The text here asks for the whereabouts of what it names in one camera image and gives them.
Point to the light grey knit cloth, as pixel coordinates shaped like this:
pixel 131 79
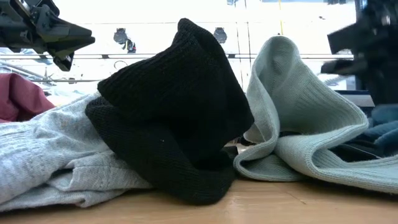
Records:
pixel 37 149

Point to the small dark background object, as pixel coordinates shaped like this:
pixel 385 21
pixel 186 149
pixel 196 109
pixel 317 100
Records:
pixel 130 46

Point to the grey horizontal railing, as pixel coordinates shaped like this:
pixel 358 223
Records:
pixel 149 56

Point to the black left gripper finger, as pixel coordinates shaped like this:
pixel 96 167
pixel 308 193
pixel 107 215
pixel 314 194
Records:
pixel 64 61
pixel 71 37

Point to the dark round lamp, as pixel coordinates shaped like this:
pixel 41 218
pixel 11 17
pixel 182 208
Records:
pixel 120 35
pixel 220 35

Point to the black knit cloth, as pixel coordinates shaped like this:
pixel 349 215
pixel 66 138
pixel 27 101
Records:
pixel 174 109

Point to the mint green knit cloth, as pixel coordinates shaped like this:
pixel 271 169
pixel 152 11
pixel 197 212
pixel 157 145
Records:
pixel 311 102

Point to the maroon cloth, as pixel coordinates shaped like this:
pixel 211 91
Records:
pixel 21 96

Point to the yellow pole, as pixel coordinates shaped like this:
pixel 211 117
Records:
pixel 281 18

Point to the blue cloth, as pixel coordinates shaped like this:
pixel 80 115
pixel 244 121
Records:
pixel 387 130

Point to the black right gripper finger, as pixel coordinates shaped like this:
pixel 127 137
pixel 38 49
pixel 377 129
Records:
pixel 348 39
pixel 342 67

